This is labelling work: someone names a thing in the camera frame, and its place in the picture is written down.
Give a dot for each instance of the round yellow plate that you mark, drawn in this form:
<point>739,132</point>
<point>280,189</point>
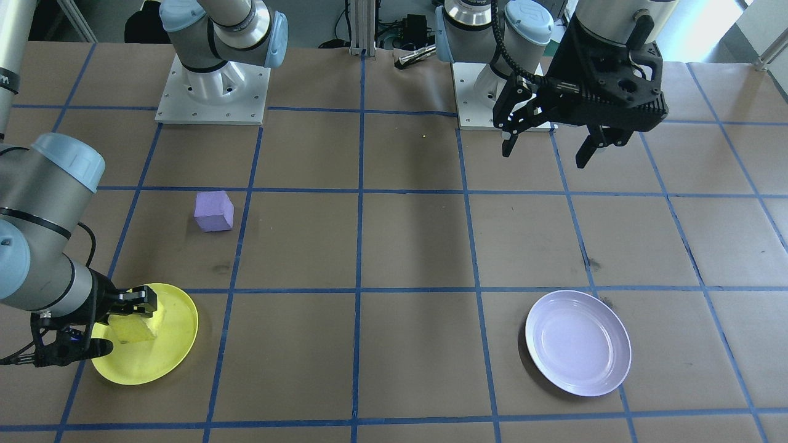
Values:
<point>154,363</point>

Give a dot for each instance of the upright aluminium frame post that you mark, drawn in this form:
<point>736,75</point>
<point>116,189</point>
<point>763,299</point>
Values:
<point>363,27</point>

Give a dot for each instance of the small black box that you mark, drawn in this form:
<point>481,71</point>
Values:
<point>415,27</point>

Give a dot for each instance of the silver metal connector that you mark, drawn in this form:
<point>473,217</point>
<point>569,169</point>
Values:
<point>415,56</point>

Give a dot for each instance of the black bag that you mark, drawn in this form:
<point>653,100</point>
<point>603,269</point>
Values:
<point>144,27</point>

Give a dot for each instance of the round purple plate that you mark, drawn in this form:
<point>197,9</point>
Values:
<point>578,344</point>

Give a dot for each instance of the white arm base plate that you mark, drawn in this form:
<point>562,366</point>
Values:
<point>178,104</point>
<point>474,104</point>

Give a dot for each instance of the purple foam block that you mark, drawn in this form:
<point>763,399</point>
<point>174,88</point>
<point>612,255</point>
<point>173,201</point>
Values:
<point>212,212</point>

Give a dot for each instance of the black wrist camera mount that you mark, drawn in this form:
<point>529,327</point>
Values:
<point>61,351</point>
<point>609,61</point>

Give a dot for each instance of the yellow foam block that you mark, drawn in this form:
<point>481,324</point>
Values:
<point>132,330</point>

